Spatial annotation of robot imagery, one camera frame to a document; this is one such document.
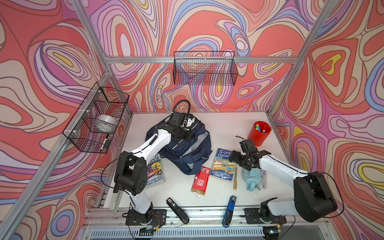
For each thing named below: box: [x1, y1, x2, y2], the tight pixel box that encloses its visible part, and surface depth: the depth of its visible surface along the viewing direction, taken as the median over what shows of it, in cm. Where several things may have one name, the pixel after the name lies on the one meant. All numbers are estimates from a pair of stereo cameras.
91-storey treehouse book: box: [210, 148, 236, 183], surface depth 90 cm
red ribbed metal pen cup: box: [247, 121, 272, 147], surface depth 98 cm
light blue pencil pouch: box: [241, 167, 261, 192], surface depth 82 cm
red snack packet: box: [191, 166, 211, 196], surface depth 86 cm
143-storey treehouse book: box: [146, 153, 165, 189], surface depth 88 cm
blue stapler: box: [222, 195, 237, 228], surface depth 75 cm
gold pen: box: [233, 167, 238, 190], surface depth 86 cm
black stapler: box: [166, 197, 190, 224], surface depth 75 cm
